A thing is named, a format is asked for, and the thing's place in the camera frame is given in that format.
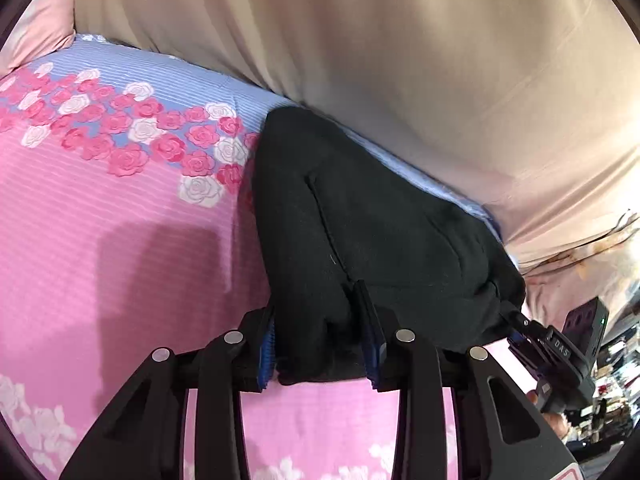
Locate pale floral blanket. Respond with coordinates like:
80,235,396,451
517,207,640,333

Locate pink rose print bedsheet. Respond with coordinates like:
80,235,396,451
0,34,531,480

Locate black pants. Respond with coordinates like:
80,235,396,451
250,107,527,386

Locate background household clutter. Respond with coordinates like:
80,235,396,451
565,310,640,461

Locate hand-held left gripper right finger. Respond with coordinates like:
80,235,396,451
352,280,581,480

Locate beige cloth cover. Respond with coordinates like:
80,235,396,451
74,0,640,266

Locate pink patterned pillow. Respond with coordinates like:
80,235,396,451
0,0,81,78

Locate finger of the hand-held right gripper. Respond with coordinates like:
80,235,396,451
506,334,546,363
500,302,548,342

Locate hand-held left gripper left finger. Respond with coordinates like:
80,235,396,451
60,307,278,480

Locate person's right hand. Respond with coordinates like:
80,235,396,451
527,390,572,443

